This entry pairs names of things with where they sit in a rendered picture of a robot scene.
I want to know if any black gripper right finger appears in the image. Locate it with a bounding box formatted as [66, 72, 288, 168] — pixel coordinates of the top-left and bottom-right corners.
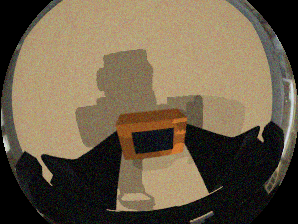
[184, 124, 261, 193]

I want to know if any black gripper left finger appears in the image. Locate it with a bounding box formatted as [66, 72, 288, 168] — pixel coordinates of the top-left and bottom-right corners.
[41, 131, 122, 210]

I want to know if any orange block with dark square face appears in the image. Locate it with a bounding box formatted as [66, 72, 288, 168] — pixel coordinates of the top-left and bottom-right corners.
[116, 108, 188, 160]

